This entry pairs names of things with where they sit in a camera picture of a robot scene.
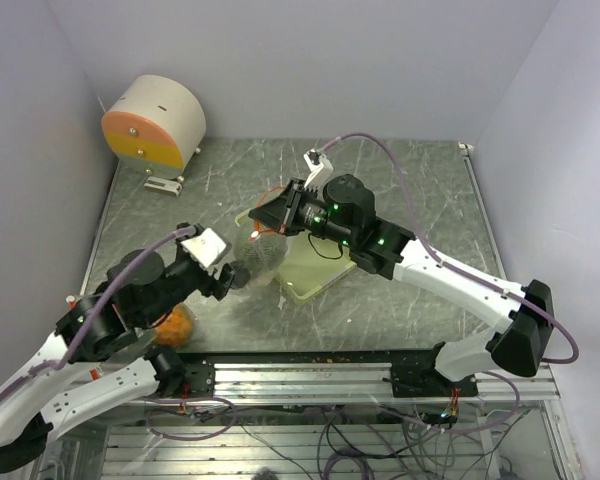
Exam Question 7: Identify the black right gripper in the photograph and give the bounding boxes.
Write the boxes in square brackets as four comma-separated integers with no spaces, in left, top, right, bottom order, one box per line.
[249,177,356,248]

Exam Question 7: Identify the green netted toy melon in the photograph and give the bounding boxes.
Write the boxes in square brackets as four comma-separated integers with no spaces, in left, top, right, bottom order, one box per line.
[234,232,287,274]

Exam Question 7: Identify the spare clear zip bag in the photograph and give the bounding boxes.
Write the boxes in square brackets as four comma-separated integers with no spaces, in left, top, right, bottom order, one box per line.
[230,208,288,294]

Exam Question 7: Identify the orange toy pineapple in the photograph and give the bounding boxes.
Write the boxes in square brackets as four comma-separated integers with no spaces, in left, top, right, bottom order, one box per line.
[154,304,194,347]

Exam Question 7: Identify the dark toy plum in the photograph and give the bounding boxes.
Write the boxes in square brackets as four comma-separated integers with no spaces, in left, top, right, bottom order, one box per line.
[230,260,251,290]

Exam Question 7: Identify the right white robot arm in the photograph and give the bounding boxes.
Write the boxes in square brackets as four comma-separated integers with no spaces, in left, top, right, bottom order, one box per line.
[248,174,553,398]

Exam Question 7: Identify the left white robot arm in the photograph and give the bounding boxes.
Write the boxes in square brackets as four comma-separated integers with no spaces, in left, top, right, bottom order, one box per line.
[0,248,236,474]

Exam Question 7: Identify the pale green plastic basket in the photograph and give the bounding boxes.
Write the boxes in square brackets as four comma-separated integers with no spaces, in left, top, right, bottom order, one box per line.
[244,232,355,305]

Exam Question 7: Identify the beige drum orange yellow face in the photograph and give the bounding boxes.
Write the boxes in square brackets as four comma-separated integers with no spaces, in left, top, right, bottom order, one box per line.
[101,74,207,180]

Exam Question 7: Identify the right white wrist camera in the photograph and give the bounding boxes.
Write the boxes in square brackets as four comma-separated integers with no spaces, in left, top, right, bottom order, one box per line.
[303,149,333,191]

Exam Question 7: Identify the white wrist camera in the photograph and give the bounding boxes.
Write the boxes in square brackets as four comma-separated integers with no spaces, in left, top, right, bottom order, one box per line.
[303,149,333,191]
[181,228,231,271]

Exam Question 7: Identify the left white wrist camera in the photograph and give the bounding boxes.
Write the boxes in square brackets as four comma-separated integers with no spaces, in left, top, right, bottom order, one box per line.
[181,228,231,271]

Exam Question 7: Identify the small white bracket block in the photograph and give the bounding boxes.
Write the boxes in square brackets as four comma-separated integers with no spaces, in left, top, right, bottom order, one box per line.
[144,176,182,197]

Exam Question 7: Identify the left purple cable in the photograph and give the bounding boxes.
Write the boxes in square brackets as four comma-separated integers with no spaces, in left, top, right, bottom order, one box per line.
[0,224,196,421]

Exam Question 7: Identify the purple cable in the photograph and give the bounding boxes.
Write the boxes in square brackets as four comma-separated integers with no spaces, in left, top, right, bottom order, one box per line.
[314,132,579,364]
[0,224,196,421]

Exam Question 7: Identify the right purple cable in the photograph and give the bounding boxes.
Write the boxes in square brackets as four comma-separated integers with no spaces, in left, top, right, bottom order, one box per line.
[314,132,579,364]

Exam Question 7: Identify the aluminium rail frame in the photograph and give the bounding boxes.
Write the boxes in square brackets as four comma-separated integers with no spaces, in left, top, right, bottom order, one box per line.
[176,349,559,405]

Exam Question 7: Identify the loose cables under table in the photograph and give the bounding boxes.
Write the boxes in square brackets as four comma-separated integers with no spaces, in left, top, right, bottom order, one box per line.
[139,389,531,480]

